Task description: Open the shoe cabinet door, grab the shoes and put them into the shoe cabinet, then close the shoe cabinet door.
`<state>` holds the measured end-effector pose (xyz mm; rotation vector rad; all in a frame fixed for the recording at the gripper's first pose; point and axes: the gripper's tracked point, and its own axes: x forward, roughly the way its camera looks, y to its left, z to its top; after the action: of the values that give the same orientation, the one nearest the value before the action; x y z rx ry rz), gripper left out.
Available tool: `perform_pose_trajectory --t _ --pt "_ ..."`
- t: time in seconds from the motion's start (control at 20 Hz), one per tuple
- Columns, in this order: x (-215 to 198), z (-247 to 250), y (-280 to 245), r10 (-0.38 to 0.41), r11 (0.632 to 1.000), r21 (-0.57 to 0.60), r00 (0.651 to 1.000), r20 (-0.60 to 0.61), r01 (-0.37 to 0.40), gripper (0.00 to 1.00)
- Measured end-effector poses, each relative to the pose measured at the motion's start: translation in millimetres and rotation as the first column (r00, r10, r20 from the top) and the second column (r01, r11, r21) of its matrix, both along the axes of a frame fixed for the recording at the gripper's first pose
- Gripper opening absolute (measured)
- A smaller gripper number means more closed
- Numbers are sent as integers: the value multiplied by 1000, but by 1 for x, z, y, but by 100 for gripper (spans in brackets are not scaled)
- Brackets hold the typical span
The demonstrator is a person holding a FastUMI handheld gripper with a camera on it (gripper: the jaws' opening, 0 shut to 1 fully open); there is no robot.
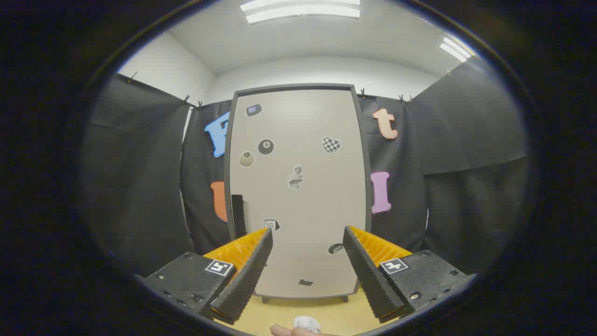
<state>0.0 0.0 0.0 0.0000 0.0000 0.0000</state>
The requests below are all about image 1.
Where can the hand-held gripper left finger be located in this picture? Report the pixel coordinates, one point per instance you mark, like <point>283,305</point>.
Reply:
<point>247,280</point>

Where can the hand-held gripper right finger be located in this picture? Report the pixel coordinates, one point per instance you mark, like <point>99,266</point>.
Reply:
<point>368,275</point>

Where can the white shoe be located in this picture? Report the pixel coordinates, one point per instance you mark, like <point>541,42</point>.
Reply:
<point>306,323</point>

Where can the dark grey shoe cabinet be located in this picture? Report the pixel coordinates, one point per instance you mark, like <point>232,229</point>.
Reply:
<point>368,154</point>

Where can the black backdrop cloth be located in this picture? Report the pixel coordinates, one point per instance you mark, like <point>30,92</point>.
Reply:
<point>140,186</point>

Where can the small ceiling light panel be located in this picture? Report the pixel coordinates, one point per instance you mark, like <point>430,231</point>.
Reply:
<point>454,49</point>

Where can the long ceiling light panel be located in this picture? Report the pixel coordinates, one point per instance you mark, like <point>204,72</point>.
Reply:
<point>303,11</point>

